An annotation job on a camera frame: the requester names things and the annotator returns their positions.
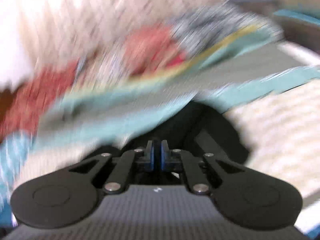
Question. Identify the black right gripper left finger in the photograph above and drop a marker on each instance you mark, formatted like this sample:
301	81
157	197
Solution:
71	194

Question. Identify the patterned bedspread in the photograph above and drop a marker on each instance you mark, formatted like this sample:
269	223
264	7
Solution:
156	203

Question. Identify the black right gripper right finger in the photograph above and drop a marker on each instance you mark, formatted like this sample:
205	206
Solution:
245	197

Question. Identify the floral beige curtain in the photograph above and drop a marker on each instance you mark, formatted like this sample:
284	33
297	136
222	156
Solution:
55	31

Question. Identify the teal-rimmed storage box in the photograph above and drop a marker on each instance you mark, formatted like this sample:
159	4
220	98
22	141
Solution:
302	32

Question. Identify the patchwork floral quilt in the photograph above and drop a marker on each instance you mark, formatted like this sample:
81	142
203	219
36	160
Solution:
158	50

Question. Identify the black pants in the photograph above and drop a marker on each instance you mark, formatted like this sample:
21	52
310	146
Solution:
199	129

